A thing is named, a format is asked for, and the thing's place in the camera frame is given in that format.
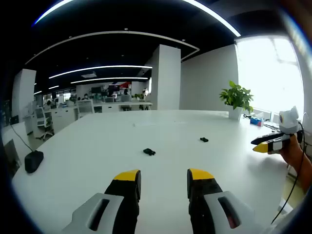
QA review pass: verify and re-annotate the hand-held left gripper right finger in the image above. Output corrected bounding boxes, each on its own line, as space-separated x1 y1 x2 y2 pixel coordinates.
187 168 268 234

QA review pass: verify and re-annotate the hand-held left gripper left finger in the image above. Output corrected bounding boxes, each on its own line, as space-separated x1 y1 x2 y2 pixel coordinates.
62 169 142 234

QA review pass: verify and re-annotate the person's right hand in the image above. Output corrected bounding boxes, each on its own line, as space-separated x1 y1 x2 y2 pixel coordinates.
279 135 306 168

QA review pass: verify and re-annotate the blue tissue box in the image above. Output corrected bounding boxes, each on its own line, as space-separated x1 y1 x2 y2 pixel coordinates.
250 117 265 127

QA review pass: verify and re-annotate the green potted plant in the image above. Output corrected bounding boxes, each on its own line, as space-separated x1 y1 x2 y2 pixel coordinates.
219 80 254 120

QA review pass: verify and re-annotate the black desk microphone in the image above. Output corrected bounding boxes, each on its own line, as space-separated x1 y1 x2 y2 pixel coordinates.
9 123 45 174

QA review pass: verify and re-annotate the white office cabinet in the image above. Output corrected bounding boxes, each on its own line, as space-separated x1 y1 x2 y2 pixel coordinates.
50 107 79 134

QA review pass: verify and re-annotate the white office chair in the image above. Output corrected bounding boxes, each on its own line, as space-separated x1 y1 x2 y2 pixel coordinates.
76 99 96 120
34 107 55 141

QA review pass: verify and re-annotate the dark computer monitor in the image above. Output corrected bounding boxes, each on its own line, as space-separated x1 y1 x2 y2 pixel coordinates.
2 139 22 176

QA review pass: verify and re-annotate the ceiling light strip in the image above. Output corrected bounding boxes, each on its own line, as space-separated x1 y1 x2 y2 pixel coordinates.
181 0 242 38
48 65 153 79
70 77 149 84

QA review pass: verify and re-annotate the black cable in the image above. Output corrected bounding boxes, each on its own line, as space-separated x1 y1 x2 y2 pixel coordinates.
271 120 305 224

